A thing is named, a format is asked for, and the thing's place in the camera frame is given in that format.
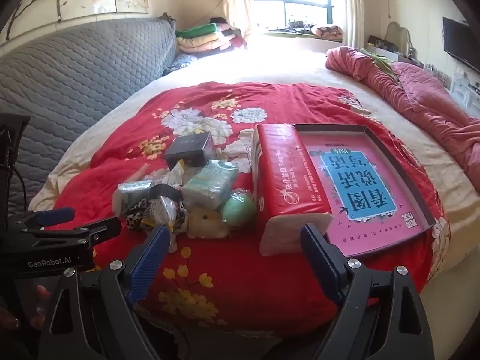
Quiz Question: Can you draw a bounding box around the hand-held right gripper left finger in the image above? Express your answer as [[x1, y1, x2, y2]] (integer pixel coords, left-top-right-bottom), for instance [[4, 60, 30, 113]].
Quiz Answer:
[[37, 224, 177, 360]]

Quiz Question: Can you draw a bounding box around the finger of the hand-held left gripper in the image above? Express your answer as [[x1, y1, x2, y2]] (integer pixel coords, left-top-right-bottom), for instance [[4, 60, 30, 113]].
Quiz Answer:
[[47, 216, 123, 249], [20, 206, 76, 230]]

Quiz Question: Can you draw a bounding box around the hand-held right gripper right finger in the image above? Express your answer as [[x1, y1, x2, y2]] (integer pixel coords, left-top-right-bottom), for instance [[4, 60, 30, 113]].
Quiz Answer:
[[299, 223, 436, 360]]

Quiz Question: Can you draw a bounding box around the clear yellow snack packet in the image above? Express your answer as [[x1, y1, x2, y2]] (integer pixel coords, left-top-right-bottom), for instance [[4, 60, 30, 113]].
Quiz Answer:
[[146, 195, 188, 252]]

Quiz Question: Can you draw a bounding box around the green white tissue packet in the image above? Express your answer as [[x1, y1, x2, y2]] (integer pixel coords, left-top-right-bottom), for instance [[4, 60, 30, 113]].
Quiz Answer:
[[113, 180, 152, 218], [182, 159, 240, 211]]

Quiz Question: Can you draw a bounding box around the cream plush toy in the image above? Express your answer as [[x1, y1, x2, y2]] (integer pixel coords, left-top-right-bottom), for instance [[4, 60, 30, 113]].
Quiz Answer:
[[186, 206, 230, 240]]

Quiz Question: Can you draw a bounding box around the black band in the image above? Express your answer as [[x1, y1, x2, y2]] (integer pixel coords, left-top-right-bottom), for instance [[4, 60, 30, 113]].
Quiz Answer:
[[150, 182, 184, 201]]

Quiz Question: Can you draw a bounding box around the white snack packet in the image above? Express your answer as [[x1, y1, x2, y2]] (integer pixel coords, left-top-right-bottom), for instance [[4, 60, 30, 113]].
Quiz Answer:
[[140, 159, 196, 196]]

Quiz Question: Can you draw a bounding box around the red tissue pack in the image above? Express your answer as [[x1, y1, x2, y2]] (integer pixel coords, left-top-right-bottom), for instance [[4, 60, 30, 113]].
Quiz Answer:
[[252, 123, 334, 257]]

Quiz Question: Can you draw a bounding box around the green egg ball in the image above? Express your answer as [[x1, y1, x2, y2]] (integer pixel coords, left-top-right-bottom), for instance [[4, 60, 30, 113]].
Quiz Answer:
[[220, 189, 257, 229]]

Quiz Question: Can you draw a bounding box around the small black box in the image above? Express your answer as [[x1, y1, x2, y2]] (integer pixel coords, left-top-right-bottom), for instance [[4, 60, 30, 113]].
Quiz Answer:
[[164, 132, 212, 169]]

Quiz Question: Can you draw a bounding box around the person's left hand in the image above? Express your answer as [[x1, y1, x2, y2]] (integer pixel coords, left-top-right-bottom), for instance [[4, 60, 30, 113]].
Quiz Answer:
[[0, 284, 52, 331]]

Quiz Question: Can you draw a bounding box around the red floral blanket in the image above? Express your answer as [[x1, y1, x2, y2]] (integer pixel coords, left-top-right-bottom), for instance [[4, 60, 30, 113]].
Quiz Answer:
[[45, 82, 449, 336]]

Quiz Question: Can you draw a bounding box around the pink book with blue label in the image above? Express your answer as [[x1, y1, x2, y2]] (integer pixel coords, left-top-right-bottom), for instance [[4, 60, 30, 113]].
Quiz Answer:
[[300, 135, 428, 256]]

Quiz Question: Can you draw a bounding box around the grey quilted headboard cover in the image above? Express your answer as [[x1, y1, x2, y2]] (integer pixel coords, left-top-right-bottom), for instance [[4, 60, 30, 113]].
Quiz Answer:
[[0, 19, 179, 214]]

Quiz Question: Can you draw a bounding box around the dark floral pillow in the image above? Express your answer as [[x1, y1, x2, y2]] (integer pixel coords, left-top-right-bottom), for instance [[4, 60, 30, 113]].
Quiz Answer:
[[162, 53, 199, 76]]

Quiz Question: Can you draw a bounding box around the pink quilt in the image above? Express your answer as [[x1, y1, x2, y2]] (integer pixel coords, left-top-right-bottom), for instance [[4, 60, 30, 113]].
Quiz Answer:
[[324, 45, 480, 192]]

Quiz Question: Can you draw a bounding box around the green cloth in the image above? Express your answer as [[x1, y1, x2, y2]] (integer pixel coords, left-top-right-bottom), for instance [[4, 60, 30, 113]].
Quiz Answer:
[[362, 50, 398, 79]]

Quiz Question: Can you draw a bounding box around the peach folded blanket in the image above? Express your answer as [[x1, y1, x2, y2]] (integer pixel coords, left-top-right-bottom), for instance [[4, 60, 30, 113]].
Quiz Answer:
[[179, 41, 235, 55]]

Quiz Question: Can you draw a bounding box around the yellow folded blanket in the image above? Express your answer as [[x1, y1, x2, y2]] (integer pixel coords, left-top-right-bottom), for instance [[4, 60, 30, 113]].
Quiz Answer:
[[177, 32, 226, 47]]

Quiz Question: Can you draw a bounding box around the white drawer cabinet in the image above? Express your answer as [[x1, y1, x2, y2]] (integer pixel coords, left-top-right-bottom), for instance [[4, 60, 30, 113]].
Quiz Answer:
[[448, 64, 480, 117]]

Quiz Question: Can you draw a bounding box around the green folded blanket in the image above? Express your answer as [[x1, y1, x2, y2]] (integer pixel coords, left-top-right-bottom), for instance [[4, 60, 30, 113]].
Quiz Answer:
[[175, 23, 220, 39]]

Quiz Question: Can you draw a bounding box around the cluttered dresser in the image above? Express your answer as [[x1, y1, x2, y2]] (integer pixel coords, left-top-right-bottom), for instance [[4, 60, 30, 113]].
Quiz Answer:
[[365, 35, 424, 68]]

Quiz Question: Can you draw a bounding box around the clothes pile on windowsill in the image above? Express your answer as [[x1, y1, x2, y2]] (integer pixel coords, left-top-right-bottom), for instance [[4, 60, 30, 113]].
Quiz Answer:
[[262, 20, 344, 42]]

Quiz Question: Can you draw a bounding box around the stack of folded blankets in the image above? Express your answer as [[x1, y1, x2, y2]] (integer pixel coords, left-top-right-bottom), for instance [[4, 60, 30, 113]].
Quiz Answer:
[[208, 17, 248, 50]]

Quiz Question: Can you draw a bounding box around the dresser mirror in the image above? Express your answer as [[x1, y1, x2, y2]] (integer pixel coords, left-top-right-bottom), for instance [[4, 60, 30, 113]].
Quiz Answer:
[[386, 22, 415, 57]]

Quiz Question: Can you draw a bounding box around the cream curtain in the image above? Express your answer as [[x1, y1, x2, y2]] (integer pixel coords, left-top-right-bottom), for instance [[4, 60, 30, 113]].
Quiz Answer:
[[219, 0, 256, 46], [343, 0, 366, 49]]

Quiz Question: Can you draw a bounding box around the black television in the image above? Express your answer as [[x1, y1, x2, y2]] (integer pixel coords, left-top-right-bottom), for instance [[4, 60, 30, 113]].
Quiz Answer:
[[442, 17, 480, 76]]

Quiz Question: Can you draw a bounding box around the window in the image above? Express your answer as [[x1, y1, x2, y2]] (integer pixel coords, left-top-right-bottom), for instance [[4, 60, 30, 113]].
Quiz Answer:
[[249, 0, 334, 31]]

